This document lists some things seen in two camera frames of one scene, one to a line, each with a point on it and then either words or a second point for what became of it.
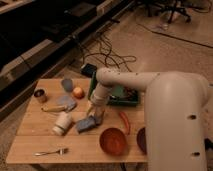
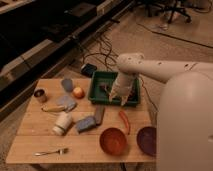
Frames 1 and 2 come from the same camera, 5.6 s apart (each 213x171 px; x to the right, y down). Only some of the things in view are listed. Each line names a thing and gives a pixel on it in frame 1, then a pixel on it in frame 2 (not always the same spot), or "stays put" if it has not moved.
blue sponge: x=85 y=123 stays put
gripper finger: x=99 y=114 to x=123 y=100
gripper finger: x=91 y=107 to x=110 y=98
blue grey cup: x=67 y=84 stays put
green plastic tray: x=119 y=95 stays put
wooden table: x=63 y=126 stays put
